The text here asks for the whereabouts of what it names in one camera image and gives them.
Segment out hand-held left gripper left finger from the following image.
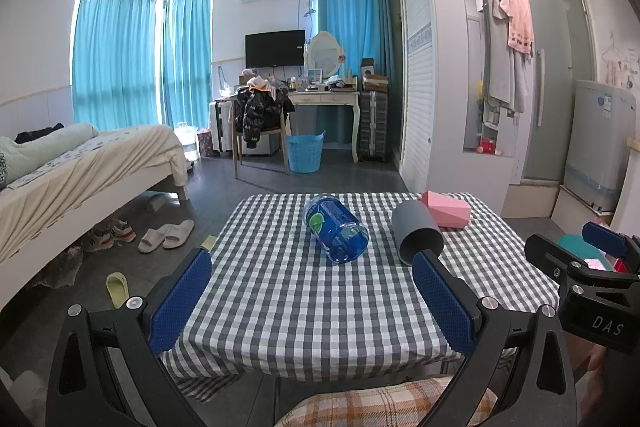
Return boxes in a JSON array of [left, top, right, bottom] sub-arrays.
[[46, 248, 213, 427]]

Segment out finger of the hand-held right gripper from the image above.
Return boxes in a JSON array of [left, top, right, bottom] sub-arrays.
[[524, 233, 640, 293], [581, 221, 640, 275]]

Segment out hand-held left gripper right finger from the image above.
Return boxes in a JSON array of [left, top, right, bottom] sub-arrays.
[[411, 249, 584, 427]]

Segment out blue plastic bottle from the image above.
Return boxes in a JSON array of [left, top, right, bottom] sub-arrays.
[[304, 194, 370, 266]]

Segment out grey cup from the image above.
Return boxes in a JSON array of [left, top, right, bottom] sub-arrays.
[[391, 200, 445, 267]]

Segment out person's right hand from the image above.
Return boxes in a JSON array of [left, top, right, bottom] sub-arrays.
[[571, 341, 610, 425]]

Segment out teal plastic stool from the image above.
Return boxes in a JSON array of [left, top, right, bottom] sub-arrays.
[[555, 234, 615, 274]]

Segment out yellow-green slipper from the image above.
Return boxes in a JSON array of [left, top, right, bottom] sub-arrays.
[[105, 272, 130, 310]]

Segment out white slipper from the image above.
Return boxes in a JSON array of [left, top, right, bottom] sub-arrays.
[[137, 227, 167, 255], [163, 219, 196, 250]]

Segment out white sneaker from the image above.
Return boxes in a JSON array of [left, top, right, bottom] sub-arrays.
[[110, 217, 137, 243], [82, 228, 115, 254]]

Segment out pink box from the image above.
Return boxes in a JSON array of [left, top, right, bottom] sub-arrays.
[[421, 190, 472, 229]]

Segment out white washing machine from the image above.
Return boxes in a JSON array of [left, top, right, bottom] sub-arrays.
[[563, 79, 639, 214]]

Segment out grey checked tablecloth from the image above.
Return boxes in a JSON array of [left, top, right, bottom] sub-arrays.
[[159, 192, 561, 403]]

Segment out white bed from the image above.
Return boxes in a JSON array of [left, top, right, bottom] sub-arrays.
[[0, 123, 191, 310]]

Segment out clear plastic bag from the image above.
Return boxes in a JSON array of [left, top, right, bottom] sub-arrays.
[[27, 244, 85, 292]]

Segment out plaid cushion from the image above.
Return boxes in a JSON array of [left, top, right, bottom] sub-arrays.
[[274, 374, 501, 427]]

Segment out beige blanket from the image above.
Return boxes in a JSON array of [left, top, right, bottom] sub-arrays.
[[0, 125, 189, 235]]

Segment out patterned gift bag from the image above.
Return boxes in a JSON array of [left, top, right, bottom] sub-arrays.
[[197, 129, 216, 158]]

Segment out clear water jug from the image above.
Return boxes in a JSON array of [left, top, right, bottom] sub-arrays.
[[174, 121, 199, 159]]

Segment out frosted glass door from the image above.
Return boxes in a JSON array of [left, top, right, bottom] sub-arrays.
[[514, 0, 597, 184]]

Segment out silver suitcase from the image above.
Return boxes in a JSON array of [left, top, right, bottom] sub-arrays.
[[208, 99, 236, 154]]

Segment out wooden chair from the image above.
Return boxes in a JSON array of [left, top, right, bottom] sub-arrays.
[[232, 109, 292, 180]]

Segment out blue laundry basket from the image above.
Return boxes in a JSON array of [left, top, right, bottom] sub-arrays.
[[285, 130, 326, 174]]

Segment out dark grey suitcase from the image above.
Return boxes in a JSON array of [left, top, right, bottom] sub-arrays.
[[358, 90, 389, 162]]

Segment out grey hanging shirt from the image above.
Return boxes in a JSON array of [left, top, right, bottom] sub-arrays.
[[482, 0, 529, 114]]

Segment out light green quilt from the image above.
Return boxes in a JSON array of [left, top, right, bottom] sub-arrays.
[[0, 123, 100, 188]]

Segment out dark printed jacket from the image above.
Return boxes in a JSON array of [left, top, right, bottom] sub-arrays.
[[235, 85, 296, 144]]

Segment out dark cloth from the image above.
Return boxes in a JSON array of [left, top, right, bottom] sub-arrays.
[[14, 123, 65, 144]]

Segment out pink towel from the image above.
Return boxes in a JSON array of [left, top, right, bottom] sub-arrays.
[[507, 0, 536, 56]]

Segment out white sliding-door wardrobe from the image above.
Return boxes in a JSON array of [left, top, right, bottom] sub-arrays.
[[387, 0, 521, 194]]

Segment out cardboard boxes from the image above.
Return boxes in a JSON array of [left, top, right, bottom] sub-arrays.
[[361, 58, 390, 93]]

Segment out cream dressing table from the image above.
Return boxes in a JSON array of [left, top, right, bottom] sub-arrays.
[[288, 88, 362, 164]]

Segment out narrow teal window curtain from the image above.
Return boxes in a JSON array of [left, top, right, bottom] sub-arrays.
[[160, 0, 214, 128]]

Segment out wide teal window curtain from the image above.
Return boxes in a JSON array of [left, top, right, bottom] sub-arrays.
[[71, 0, 162, 128]]

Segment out black television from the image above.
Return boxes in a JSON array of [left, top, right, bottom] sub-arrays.
[[244, 29, 307, 69]]

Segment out oval white mirror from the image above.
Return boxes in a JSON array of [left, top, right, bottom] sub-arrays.
[[305, 30, 347, 81]]

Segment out tall teal curtain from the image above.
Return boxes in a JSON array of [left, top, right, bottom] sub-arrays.
[[316, 0, 404, 146]]

